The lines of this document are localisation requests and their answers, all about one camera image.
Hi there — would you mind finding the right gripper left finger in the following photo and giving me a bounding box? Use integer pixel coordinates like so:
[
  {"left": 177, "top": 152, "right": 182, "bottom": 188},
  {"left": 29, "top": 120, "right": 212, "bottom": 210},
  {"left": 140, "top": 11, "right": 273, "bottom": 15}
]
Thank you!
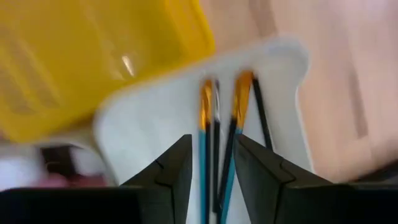
[{"left": 0, "top": 133, "right": 193, "bottom": 224}]

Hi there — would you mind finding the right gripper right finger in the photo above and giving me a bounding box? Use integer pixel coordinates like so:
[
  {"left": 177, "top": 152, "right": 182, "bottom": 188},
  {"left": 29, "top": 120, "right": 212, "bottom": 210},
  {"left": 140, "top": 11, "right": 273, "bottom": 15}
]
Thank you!
[{"left": 233, "top": 133, "right": 398, "bottom": 224}]

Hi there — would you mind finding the thin brown paint brush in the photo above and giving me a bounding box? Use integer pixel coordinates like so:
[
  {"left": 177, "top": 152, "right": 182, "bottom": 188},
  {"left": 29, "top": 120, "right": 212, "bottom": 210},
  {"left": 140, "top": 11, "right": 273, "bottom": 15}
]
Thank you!
[{"left": 212, "top": 79, "right": 222, "bottom": 214}]

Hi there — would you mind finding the thin black paint brush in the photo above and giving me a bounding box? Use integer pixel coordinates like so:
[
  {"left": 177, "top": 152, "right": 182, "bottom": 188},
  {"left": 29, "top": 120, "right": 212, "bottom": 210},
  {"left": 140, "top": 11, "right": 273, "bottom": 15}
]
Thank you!
[
  {"left": 217, "top": 116, "right": 239, "bottom": 203},
  {"left": 251, "top": 75, "right": 275, "bottom": 152}
]

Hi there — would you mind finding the teal paint brush gold ferrule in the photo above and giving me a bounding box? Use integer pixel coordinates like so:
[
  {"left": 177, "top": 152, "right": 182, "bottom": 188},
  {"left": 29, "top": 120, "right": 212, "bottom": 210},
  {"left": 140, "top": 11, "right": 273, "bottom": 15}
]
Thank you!
[
  {"left": 216, "top": 70, "right": 255, "bottom": 224},
  {"left": 198, "top": 79, "right": 215, "bottom": 224}
]

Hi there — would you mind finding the white plastic basket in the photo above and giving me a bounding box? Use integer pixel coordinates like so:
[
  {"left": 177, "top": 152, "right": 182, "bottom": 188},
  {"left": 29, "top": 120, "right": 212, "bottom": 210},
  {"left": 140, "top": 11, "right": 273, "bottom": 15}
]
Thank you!
[{"left": 92, "top": 36, "right": 313, "bottom": 224}]

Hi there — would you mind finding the yellow plastic basket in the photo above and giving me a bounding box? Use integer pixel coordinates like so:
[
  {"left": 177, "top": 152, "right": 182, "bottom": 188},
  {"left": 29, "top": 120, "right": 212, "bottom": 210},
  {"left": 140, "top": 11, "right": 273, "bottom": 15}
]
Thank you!
[{"left": 0, "top": 0, "right": 216, "bottom": 144}]

